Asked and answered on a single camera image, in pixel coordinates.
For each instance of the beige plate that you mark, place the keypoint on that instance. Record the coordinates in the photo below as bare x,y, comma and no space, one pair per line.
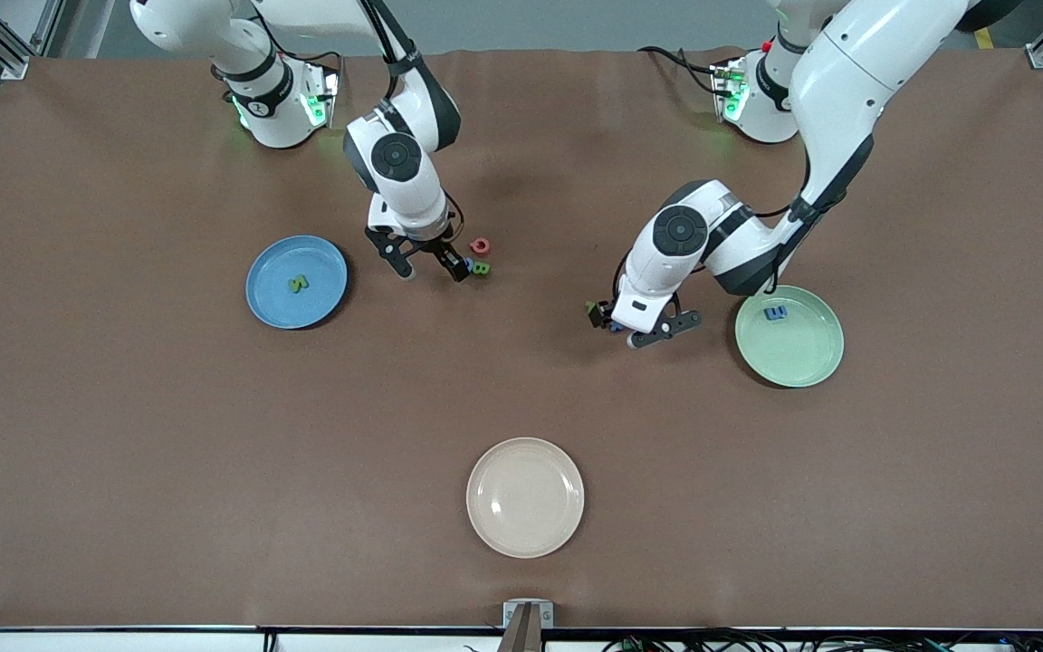
525,498

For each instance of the green foam letter N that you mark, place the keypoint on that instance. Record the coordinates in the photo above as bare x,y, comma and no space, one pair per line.
298,283

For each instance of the green plate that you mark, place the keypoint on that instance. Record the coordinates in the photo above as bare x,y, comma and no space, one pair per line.
789,349

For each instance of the blue plate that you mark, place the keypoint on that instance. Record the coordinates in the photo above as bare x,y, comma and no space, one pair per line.
295,303

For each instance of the pink foam letter Q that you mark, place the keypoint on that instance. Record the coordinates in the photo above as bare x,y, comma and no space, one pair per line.
475,246

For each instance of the brown table mat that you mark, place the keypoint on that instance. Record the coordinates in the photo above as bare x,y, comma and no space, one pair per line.
123,453

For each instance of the blue foam letter m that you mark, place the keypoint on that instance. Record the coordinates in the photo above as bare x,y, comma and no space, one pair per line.
775,312

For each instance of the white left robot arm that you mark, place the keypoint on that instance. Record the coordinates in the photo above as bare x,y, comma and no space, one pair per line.
847,81

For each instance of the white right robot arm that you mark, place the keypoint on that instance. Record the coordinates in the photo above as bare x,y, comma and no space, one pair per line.
395,158

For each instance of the grey metal bracket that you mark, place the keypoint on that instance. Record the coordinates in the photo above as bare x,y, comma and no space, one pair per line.
510,612

